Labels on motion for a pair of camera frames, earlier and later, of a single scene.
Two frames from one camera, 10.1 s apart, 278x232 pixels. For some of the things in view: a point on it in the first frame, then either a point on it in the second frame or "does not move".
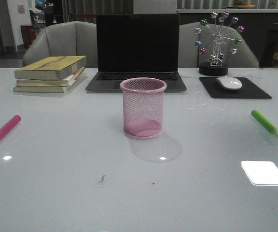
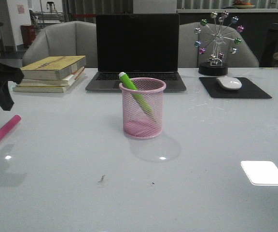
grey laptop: (136, 46) does not move
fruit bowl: (241, 4) does not move
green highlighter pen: (269, 125) to (136, 93)
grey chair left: (70, 38) does not move
